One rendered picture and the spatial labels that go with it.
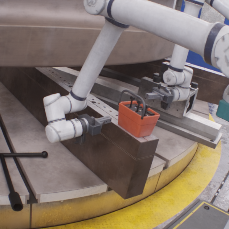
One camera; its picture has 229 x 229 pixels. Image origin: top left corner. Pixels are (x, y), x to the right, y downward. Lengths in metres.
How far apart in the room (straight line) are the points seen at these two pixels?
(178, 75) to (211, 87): 2.17
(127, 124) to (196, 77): 2.32
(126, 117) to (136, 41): 0.87
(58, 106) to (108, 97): 1.68
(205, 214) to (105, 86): 1.74
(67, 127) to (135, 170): 0.47
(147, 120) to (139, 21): 0.72
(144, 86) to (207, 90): 1.34
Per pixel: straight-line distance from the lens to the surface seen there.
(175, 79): 1.95
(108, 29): 1.48
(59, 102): 1.60
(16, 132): 2.46
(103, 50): 1.52
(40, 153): 2.17
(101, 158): 2.04
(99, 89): 3.27
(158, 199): 2.60
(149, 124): 1.81
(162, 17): 1.14
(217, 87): 4.13
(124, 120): 1.85
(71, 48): 2.18
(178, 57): 1.94
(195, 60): 7.14
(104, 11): 1.31
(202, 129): 2.96
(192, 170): 3.15
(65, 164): 2.16
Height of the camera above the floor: 1.44
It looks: 22 degrees down
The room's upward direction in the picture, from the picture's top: 13 degrees clockwise
